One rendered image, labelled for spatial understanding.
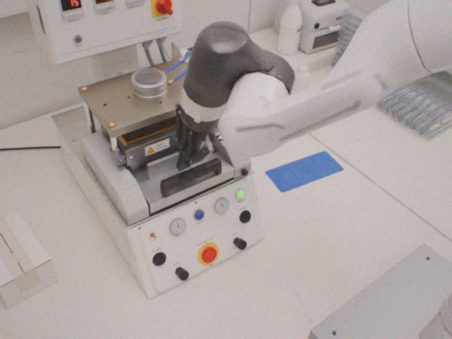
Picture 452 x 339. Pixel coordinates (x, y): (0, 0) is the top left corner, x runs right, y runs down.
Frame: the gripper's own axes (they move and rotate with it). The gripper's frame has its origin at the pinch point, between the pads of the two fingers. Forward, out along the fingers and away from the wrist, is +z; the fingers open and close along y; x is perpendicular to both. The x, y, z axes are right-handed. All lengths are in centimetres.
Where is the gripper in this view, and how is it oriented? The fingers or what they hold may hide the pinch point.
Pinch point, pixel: (185, 159)
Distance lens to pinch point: 105.6
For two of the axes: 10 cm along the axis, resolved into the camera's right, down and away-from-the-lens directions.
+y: 5.1, 8.0, -3.1
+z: -2.3, 4.8, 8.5
